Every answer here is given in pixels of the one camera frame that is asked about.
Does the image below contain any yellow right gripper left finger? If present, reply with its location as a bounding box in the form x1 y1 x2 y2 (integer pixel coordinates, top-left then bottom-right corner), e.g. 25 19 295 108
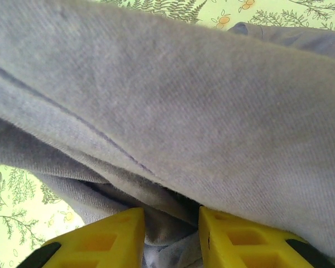
16 207 145 268

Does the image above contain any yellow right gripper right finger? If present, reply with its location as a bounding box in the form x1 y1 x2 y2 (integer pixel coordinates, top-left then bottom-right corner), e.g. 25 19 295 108
198 205 335 268

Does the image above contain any purple t-shirt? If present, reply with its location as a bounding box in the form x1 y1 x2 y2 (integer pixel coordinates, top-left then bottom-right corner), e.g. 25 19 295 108
0 0 335 268

